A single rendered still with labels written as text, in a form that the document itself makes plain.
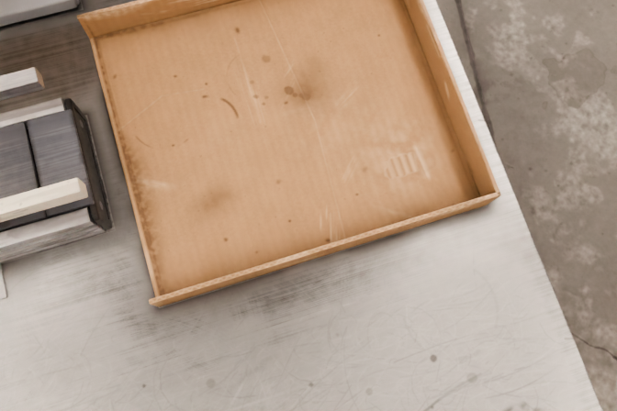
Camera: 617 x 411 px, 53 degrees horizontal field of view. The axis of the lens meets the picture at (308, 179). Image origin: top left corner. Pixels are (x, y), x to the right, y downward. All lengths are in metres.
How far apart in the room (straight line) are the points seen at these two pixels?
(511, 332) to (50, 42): 0.49
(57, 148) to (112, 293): 0.13
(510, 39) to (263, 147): 1.16
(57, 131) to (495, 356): 0.41
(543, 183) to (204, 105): 1.09
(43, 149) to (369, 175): 0.27
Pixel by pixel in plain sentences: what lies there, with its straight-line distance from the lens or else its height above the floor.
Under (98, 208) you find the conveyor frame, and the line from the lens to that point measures 0.53.
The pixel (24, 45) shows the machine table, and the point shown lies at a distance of 0.65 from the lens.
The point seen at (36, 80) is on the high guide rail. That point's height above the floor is 0.96.
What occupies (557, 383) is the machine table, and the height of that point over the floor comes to 0.83.
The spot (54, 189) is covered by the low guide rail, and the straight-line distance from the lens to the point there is 0.49.
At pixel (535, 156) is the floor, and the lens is 1.56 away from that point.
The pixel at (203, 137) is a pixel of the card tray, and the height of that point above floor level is 0.83.
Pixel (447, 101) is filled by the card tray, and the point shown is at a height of 0.85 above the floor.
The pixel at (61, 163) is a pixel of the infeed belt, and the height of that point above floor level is 0.88.
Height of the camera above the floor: 1.37
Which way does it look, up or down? 75 degrees down
